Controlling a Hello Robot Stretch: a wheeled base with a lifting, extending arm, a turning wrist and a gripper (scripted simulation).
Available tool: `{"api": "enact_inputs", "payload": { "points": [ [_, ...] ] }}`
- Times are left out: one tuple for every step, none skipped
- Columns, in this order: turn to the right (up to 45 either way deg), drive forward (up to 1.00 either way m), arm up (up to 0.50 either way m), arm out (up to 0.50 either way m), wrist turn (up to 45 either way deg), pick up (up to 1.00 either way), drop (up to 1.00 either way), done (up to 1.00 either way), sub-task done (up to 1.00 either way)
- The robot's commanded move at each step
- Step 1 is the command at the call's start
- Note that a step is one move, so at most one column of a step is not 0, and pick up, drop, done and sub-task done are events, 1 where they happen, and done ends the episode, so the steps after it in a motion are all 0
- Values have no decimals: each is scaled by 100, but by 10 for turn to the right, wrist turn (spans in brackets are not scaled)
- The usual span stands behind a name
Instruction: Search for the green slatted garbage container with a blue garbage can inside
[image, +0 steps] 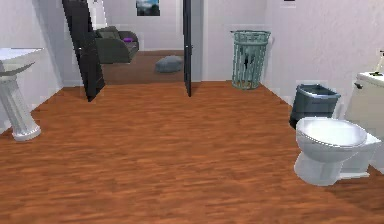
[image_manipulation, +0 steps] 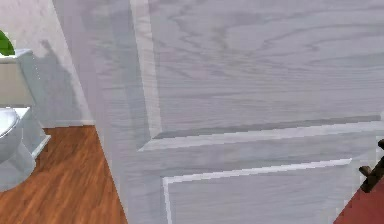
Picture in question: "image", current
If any green slatted garbage container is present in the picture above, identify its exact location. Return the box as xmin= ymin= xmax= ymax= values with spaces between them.
xmin=230 ymin=29 xmax=272 ymax=91

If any dark blue garbage bin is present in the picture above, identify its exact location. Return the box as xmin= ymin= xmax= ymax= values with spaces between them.
xmin=288 ymin=83 xmax=342 ymax=130

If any grey floor cushion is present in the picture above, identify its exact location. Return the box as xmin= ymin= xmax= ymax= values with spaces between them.
xmin=154 ymin=55 xmax=184 ymax=74

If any black room door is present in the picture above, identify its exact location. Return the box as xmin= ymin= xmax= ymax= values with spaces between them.
xmin=61 ymin=0 xmax=106 ymax=103
xmin=182 ymin=0 xmax=193 ymax=98

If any dark grey sofa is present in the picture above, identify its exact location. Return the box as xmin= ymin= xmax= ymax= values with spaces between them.
xmin=93 ymin=25 xmax=140 ymax=65

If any white toilet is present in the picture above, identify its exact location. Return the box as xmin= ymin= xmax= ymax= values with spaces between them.
xmin=293 ymin=71 xmax=384 ymax=187

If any pale spray bottle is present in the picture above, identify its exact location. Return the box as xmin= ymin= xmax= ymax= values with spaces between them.
xmin=369 ymin=49 xmax=384 ymax=77

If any framed wall picture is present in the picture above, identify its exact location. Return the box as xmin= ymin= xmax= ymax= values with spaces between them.
xmin=135 ymin=0 xmax=161 ymax=17

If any white pedestal sink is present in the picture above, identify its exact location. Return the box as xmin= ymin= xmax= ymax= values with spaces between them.
xmin=0 ymin=47 xmax=45 ymax=142

